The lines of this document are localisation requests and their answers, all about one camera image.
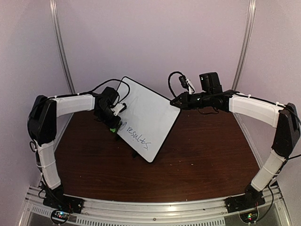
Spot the aluminium front frame rail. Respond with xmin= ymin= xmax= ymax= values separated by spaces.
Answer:
xmin=18 ymin=127 xmax=292 ymax=226

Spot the left aluminium corner post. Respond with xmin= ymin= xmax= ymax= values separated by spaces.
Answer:
xmin=49 ymin=0 xmax=76 ymax=94

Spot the right circuit board with leds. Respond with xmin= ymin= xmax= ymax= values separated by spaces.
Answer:
xmin=239 ymin=211 xmax=259 ymax=224

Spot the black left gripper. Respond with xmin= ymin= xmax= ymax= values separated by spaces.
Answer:
xmin=96 ymin=107 xmax=122 ymax=129

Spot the right aluminium corner post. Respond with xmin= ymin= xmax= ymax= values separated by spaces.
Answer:
xmin=232 ymin=0 xmax=256 ymax=89

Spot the circuit board with leds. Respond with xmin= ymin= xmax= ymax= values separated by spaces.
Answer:
xmin=239 ymin=211 xmax=259 ymax=224
xmin=50 ymin=210 xmax=70 ymax=225

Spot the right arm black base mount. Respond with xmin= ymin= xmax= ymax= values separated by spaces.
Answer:
xmin=224 ymin=193 xmax=266 ymax=213

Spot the black whiteboard stand foot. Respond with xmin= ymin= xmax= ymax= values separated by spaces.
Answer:
xmin=132 ymin=151 xmax=138 ymax=158

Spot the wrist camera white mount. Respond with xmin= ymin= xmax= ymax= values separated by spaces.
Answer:
xmin=111 ymin=103 xmax=127 ymax=116
xmin=179 ymin=75 xmax=195 ymax=95

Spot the aluminium corner post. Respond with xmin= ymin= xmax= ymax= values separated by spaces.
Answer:
xmin=49 ymin=0 xmax=76 ymax=94
xmin=232 ymin=0 xmax=256 ymax=89

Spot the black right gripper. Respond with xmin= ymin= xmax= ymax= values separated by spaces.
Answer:
xmin=170 ymin=91 xmax=212 ymax=110

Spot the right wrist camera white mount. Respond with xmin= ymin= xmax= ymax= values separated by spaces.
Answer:
xmin=179 ymin=75 xmax=195 ymax=95

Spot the black camera cable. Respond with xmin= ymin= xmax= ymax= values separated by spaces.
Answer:
xmin=167 ymin=71 xmax=185 ymax=98
xmin=79 ymin=78 xmax=131 ymax=104

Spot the white whiteboard with writing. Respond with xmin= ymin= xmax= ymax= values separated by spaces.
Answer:
xmin=117 ymin=76 xmax=181 ymax=163

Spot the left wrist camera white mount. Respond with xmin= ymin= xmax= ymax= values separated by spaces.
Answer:
xmin=111 ymin=103 xmax=127 ymax=116

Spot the black left camera cable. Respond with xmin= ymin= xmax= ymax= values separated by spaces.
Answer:
xmin=79 ymin=78 xmax=131 ymax=104

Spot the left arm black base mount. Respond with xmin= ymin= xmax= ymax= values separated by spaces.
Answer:
xmin=43 ymin=191 xmax=84 ymax=214

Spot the left circuit board with leds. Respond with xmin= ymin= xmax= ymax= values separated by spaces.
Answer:
xmin=50 ymin=210 xmax=70 ymax=225

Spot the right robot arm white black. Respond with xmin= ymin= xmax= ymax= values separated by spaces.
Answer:
xmin=167 ymin=71 xmax=301 ymax=208

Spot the black right camera cable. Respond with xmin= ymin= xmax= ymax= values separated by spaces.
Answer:
xmin=167 ymin=71 xmax=185 ymax=98

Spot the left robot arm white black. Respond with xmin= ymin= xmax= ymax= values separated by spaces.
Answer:
xmin=27 ymin=87 xmax=127 ymax=209

